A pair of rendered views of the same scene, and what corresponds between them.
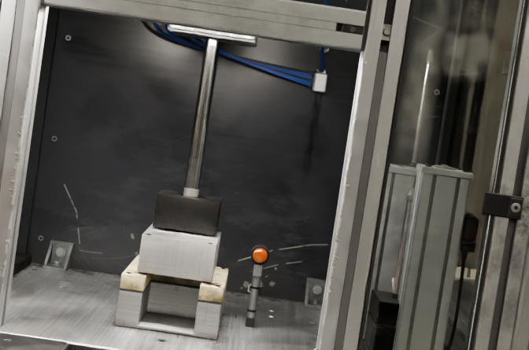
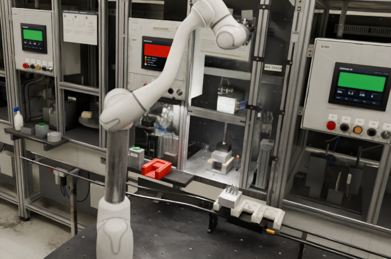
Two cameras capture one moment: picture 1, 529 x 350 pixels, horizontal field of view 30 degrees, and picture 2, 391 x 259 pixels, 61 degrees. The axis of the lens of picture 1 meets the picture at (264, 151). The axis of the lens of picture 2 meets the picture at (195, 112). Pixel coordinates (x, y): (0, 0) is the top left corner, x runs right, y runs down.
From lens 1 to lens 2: 1.05 m
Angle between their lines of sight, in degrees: 27
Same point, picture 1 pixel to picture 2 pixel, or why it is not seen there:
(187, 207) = (222, 146)
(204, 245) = (223, 156)
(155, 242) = (213, 155)
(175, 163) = (229, 130)
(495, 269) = (273, 170)
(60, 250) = (206, 146)
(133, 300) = (209, 165)
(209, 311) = (224, 169)
